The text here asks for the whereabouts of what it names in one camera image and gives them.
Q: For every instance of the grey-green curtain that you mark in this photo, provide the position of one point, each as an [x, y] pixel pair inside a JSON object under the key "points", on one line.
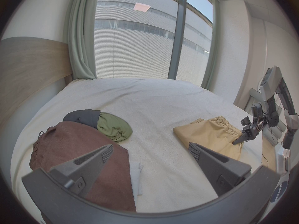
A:
{"points": [[80, 43], [211, 55]]}

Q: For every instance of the black garment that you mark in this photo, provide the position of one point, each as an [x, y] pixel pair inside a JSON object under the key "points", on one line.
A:
{"points": [[81, 118]]}

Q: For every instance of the brown shorts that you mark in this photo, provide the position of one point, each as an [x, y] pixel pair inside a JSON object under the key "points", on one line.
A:
{"points": [[70, 141]]}

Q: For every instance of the green garment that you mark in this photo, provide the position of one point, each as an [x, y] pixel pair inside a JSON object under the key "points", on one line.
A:
{"points": [[114, 127]]}

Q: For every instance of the bed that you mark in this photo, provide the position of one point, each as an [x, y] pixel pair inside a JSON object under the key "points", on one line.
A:
{"points": [[158, 111]]}

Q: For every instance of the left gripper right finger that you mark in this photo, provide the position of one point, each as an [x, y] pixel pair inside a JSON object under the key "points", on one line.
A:
{"points": [[224, 178]]}

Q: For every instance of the window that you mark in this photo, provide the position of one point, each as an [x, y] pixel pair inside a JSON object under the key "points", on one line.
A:
{"points": [[140, 50]]}

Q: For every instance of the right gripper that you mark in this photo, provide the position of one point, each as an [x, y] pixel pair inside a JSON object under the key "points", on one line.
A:
{"points": [[251, 131]]}

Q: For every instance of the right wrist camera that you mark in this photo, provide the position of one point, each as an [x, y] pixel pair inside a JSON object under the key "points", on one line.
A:
{"points": [[245, 121]]}

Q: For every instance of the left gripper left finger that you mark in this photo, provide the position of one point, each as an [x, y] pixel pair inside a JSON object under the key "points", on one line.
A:
{"points": [[72, 181]]}

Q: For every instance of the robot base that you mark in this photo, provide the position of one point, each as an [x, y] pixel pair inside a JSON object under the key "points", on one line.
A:
{"points": [[283, 157]]}

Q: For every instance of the tan shorts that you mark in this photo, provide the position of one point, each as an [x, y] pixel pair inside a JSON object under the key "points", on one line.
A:
{"points": [[210, 134]]}

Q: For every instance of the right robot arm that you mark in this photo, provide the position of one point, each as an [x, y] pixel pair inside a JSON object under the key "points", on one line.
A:
{"points": [[272, 83]]}

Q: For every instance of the white garment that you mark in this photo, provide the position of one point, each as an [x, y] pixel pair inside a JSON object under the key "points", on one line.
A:
{"points": [[135, 178]]}

